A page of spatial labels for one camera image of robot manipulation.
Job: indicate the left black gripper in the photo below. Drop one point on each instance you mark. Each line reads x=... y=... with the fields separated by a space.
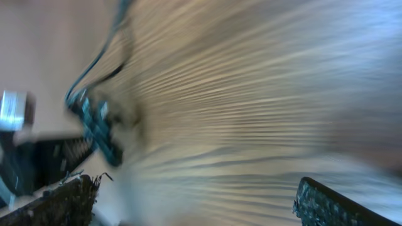
x=28 y=166

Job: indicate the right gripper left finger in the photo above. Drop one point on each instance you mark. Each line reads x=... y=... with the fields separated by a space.
x=68 y=204

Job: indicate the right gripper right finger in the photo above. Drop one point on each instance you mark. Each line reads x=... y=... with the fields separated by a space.
x=318 y=205

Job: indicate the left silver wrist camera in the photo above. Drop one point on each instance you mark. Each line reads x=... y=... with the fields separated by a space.
x=17 y=110

